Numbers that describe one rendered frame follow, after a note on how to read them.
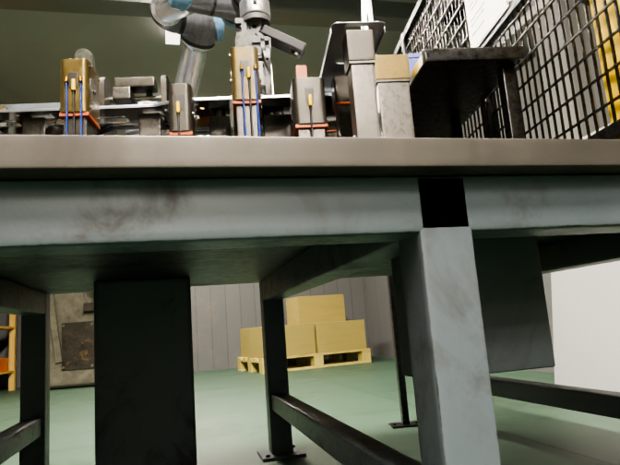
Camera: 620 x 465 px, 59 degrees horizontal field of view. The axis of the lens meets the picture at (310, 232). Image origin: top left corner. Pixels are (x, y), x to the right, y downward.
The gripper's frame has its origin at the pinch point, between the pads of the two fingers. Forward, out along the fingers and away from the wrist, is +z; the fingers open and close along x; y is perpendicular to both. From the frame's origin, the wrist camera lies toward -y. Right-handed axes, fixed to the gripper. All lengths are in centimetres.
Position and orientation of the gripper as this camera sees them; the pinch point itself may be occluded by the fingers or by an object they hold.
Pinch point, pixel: (270, 95)
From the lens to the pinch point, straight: 138.1
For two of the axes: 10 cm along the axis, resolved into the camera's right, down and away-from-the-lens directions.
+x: 0.8, -1.7, -9.8
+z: 0.9, 9.8, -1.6
